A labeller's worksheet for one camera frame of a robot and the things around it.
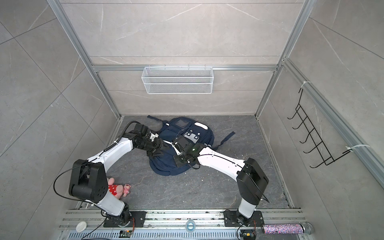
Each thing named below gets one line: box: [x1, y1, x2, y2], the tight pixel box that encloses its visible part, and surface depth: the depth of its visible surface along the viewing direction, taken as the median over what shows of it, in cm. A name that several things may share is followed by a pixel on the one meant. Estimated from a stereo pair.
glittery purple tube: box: [262, 222, 315, 235], surface depth 70 cm
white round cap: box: [75, 221, 88, 233], surface depth 72 cm
